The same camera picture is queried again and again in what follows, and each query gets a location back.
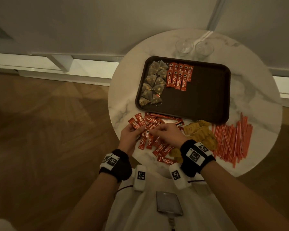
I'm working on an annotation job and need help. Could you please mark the person's right hand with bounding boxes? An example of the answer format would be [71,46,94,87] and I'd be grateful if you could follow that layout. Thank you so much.
[149,123,185,150]

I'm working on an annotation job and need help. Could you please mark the person's left hand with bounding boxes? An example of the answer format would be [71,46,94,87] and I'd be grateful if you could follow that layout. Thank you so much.
[117,124,147,157]

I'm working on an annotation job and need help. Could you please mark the pile of red Nescafe sachets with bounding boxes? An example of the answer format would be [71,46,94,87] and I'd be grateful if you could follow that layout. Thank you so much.
[128,112,185,165]

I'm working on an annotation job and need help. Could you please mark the single red coffee stick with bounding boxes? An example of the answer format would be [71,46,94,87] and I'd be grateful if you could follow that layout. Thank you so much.
[134,112,149,129]
[128,117,147,139]

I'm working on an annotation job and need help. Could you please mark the pile of yellow sachets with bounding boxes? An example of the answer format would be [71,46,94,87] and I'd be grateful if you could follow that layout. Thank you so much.
[168,119,218,164]

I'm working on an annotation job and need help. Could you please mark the dark brown tray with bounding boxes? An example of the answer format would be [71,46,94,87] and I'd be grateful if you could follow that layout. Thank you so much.
[135,56,232,125]

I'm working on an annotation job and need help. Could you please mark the neat cluster of tea bags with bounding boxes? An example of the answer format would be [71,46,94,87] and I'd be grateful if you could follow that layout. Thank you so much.
[138,60,170,107]

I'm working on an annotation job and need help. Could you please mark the red Nescafe sachets group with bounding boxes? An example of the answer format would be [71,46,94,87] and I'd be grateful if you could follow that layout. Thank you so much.
[165,62,194,92]

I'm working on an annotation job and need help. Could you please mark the pile of orange stick packets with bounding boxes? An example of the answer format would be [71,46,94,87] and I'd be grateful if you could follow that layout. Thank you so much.
[211,112,254,168]

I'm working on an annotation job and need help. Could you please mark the person's right forearm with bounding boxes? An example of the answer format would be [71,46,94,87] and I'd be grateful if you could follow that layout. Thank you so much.
[201,161,289,231]

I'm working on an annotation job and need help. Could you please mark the person's left forearm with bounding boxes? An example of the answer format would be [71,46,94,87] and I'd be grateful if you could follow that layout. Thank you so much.
[60,173,121,231]

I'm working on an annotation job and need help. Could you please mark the person's white trousers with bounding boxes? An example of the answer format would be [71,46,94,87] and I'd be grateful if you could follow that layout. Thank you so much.
[0,169,232,231]

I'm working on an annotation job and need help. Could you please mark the black left wristband with markers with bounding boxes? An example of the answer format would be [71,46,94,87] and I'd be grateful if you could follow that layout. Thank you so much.
[99,149,133,183]

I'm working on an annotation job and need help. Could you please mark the black wristband with markers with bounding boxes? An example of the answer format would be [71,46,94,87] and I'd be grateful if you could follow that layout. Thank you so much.
[180,139,216,178]
[99,149,133,183]

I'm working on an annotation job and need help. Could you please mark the black right wristband with markers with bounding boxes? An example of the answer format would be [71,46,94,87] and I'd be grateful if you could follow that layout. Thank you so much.
[180,139,216,178]

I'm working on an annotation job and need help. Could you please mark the round white marble table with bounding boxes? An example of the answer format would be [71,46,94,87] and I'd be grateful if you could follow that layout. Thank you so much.
[0,53,289,108]

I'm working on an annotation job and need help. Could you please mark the clear glass cup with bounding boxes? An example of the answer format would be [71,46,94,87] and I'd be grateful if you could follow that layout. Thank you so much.
[175,38,194,58]
[195,40,215,60]

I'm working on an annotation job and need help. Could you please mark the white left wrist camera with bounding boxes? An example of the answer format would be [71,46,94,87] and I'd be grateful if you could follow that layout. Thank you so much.
[133,165,147,192]

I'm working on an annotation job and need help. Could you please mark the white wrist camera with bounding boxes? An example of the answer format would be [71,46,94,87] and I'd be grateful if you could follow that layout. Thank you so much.
[168,163,192,190]
[133,165,147,192]

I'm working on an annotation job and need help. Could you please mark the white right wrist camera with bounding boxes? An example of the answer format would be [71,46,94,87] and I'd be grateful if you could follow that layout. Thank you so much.
[168,163,192,190]

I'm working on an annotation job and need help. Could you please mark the black left camera cable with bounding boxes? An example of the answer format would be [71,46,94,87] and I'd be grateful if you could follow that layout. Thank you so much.
[114,185,134,198]

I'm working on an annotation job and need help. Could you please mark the grey power bank cable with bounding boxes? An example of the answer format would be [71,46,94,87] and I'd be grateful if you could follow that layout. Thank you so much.
[167,215,176,231]

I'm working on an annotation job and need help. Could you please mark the perforated metal wall rail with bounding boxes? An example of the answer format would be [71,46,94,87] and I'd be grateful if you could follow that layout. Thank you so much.
[207,0,228,31]

